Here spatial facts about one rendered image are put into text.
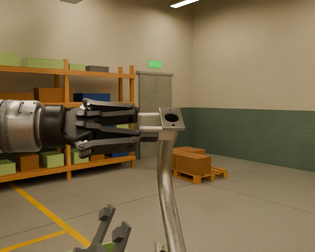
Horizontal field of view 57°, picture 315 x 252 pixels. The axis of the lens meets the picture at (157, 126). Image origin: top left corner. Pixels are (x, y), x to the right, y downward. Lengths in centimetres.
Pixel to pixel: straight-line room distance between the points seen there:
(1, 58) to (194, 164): 361
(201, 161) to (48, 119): 484
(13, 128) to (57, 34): 578
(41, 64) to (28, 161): 167
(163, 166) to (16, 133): 27
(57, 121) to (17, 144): 7
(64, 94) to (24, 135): 506
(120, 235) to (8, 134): 44
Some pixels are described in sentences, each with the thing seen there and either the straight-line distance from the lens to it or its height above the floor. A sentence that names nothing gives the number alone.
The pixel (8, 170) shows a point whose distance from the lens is 540.
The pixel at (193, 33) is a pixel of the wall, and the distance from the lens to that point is 862.
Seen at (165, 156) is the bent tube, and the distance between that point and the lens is 58.
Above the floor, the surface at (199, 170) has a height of 22.
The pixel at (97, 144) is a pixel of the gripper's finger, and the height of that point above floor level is 142.
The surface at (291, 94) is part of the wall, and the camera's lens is 685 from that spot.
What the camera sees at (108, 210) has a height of 113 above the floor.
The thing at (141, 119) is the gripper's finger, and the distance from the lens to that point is 54.
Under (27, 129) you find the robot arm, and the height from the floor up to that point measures 144.
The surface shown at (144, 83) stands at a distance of 718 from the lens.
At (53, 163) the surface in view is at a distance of 561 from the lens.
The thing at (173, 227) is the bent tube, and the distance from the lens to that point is 54.
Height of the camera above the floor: 149
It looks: 5 degrees down
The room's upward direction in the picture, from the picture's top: straight up
